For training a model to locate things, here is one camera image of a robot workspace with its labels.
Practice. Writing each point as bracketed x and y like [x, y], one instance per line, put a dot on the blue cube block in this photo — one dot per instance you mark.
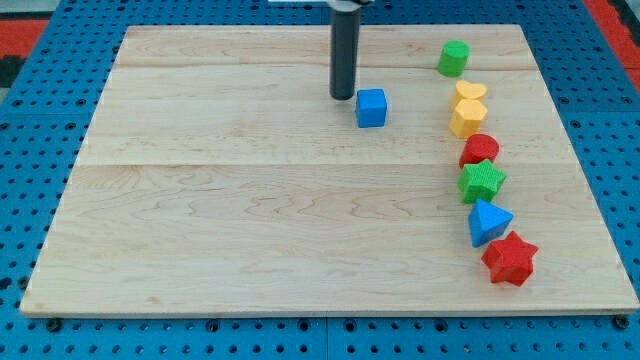
[371, 108]

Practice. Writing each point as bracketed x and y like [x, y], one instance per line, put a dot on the light wooden board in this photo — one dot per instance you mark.
[218, 178]

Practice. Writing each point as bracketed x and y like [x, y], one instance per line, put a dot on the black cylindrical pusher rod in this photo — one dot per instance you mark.
[345, 24]

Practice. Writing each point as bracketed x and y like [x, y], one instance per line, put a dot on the yellow hexagon block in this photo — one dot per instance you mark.
[467, 118]

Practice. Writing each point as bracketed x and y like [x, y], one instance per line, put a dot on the green star block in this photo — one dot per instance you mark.
[482, 180]

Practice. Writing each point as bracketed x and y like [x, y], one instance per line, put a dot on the red cylinder block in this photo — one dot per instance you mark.
[479, 147]

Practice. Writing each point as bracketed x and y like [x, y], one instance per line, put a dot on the yellow heart block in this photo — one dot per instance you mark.
[465, 90]

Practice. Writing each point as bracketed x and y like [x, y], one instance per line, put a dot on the blue triangle block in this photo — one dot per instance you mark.
[487, 222]

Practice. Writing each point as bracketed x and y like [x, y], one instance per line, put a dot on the green cylinder block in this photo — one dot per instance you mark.
[453, 58]

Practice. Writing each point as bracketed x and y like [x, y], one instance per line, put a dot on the red star block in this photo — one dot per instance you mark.
[510, 260]

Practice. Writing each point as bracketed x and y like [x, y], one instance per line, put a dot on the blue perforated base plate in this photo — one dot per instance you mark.
[48, 108]

